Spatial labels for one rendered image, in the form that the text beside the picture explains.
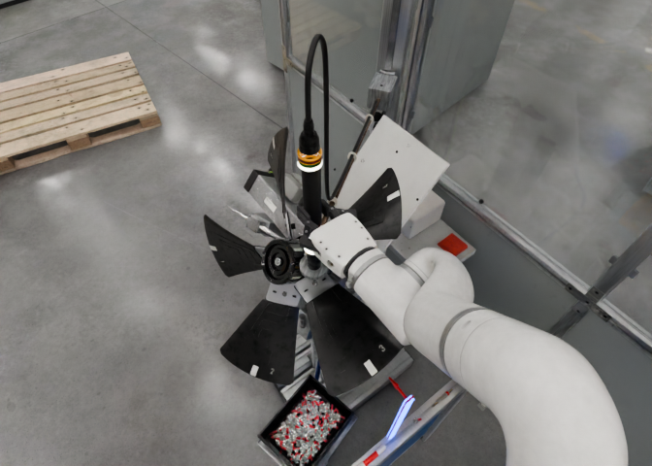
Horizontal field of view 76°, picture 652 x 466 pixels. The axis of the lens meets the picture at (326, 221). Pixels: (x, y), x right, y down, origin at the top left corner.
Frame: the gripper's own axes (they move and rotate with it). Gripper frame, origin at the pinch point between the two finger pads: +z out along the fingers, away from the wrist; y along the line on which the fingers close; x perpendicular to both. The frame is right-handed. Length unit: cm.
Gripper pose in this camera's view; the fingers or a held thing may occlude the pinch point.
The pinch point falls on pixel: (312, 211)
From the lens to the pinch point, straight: 84.5
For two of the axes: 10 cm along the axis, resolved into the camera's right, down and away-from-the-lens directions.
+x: 0.1, -6.2, -7.9
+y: 8.1, -4.6, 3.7
